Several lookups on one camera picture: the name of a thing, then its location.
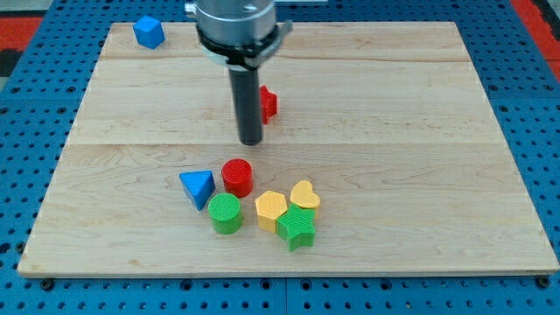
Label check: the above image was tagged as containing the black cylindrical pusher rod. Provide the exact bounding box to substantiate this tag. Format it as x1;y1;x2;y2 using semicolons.
228;70;263;146

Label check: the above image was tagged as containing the red star block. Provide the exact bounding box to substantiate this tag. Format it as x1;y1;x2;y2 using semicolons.
259;85;278;124

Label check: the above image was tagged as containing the blue cube block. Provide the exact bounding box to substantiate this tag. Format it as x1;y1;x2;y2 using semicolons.
133;16;165;49

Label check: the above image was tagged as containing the green star block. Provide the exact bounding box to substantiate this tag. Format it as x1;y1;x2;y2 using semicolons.
276;203;316;252

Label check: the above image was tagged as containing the red cylinder block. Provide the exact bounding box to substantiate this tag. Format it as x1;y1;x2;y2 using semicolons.
221;158;253;198

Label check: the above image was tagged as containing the blue triangle block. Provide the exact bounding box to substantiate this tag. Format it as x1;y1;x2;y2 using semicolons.
178;170;215;211

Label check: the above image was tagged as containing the yellow heart block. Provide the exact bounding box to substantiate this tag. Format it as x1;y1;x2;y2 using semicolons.
290;180;321;217

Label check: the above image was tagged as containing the yellow hexagon block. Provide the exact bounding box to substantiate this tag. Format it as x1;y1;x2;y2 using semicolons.
255;191;288;234

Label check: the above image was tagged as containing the green cylinder block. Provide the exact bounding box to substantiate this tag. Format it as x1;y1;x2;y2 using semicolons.
208;192;243;235

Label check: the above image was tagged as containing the light wooden board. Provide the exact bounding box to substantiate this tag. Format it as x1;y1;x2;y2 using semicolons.
17;22;559;278

